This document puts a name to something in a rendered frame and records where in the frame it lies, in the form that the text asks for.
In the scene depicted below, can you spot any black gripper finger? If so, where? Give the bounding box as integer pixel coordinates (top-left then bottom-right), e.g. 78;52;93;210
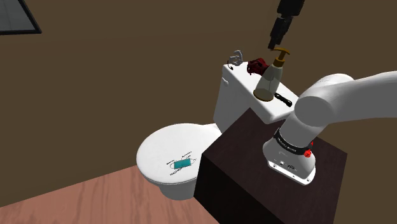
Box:
267;15;294;51

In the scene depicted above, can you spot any dark red crumpled object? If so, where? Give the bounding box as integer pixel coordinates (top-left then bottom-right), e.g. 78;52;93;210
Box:
246;57;269;76

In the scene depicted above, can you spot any clear soap dispenser gold pump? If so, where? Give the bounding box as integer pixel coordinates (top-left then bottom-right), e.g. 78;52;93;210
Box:
253;47;291;102

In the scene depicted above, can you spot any small silver grey object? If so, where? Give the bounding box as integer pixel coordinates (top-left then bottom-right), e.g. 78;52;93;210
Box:
228;49;244;67

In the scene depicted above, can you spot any white toilet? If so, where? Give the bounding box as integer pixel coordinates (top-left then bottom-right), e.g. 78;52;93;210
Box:
136;61;300;201

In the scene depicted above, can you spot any teal face mask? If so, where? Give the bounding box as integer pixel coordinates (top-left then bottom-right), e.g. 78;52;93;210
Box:
166;151;197;177

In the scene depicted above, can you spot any dark framed window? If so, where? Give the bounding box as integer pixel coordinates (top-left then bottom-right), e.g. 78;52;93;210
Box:
0;0;43;36

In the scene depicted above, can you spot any black flat handled tool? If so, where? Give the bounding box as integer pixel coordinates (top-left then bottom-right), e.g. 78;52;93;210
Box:
274;92;293;108

